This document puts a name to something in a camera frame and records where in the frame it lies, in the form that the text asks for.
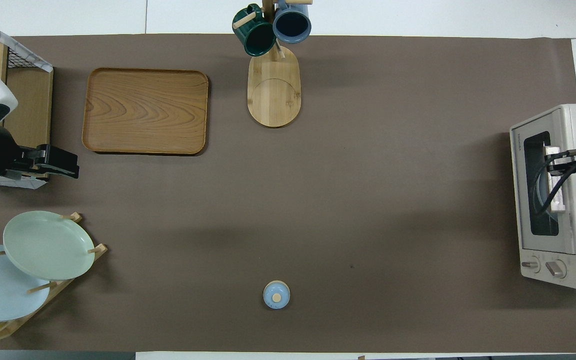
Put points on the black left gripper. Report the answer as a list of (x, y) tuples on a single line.
[(58, 159)]

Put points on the pale green plate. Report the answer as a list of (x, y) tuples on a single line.
[(48, 245)]

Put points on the rectangular wooden tray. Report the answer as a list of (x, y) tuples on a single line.
[(145, 111)]

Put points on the wooden plate rack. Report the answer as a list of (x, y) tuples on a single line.
[(63, 287)]

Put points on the brown table mat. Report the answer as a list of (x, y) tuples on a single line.
[(368, 200)]

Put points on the wooden mug tree stand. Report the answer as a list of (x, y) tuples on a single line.
[(274, 90)]

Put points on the dark green mug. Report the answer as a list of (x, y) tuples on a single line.
[(255, 35)]

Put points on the small blue knob lid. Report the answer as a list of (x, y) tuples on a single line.
[(276, 295)]

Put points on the blue mug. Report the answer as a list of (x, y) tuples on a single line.
[(292, 22)]

